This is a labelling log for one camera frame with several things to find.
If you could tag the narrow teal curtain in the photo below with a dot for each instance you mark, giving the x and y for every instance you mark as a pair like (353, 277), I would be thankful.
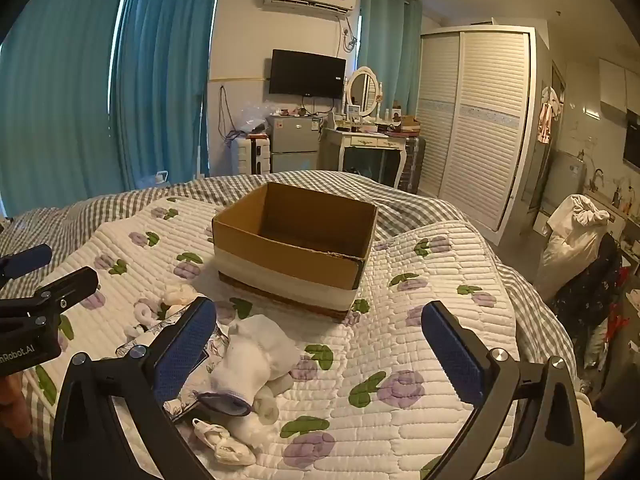
(387, 45)

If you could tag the dark suitcase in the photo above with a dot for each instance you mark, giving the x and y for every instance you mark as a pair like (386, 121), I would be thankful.
(410, 165)

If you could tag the cream lace underwear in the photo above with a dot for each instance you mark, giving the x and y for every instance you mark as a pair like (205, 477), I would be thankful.
(180, 295)

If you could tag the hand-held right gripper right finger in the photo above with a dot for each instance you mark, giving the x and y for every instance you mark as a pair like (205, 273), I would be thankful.
(452, 355)

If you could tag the chair with dark garment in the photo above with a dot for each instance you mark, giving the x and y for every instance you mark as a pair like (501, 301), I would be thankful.
(592, 290)

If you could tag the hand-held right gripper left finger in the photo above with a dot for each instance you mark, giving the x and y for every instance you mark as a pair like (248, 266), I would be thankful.
(184, 355)

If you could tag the small grey fridge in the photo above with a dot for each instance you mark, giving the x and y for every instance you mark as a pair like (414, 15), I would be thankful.
(294, 142)

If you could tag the oval white vanity mirror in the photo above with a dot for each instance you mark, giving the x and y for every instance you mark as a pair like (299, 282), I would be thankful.
(363, 91)

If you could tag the quilted floral blanket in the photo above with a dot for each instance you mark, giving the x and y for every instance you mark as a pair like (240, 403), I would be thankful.
(400, 340)

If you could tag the black range hood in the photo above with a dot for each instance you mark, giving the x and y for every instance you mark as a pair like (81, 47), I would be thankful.
(632, 140)

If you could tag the brown cardboard box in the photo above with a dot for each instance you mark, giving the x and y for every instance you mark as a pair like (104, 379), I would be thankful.
(280, 257)

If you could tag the cluttered kitchen counter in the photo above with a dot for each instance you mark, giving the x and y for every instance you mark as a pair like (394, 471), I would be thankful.
(617, 200)

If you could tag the black wall television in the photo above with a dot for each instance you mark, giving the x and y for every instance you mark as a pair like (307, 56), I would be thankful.
(306, 72)

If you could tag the white louvred wardrobe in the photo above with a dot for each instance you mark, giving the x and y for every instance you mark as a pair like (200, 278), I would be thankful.
(475, 120)

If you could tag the white suitcase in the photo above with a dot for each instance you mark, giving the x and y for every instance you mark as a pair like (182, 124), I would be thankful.
(252, 156)

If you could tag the hanging pink clothing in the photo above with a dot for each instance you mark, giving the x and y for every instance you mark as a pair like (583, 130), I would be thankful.
(547, 115)

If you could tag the white upper kitchen cabinets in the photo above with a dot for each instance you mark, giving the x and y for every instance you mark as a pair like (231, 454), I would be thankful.
(617, 85)

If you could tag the grey kitchen appliance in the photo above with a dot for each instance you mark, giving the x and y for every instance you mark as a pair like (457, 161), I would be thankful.
(565, 180)

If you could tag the person's left hand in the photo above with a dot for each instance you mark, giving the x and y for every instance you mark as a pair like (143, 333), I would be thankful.
(11, 402)

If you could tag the teal window curtain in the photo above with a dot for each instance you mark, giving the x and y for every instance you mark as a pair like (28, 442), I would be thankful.
(55, 110)
(165, 85)

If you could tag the plain white sock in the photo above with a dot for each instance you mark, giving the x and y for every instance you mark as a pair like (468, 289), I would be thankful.
(260, 412)

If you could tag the white laundry bag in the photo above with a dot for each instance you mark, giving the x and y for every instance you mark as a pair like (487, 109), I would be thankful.
(570, 240)

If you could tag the clear plastic bag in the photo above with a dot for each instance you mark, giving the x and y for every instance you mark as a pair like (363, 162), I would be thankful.
(254, 117)

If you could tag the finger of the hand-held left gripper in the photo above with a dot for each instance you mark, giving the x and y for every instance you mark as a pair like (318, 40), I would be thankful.
(60, 292)
(27, 260)

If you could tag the white sock with blue cuff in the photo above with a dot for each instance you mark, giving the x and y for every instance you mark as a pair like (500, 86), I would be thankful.
(255, 355)

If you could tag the white cloth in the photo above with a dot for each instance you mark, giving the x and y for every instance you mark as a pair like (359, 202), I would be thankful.
(600, 440)

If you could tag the white vanity table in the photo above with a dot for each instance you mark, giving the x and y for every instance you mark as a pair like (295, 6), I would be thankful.
(367, 142)

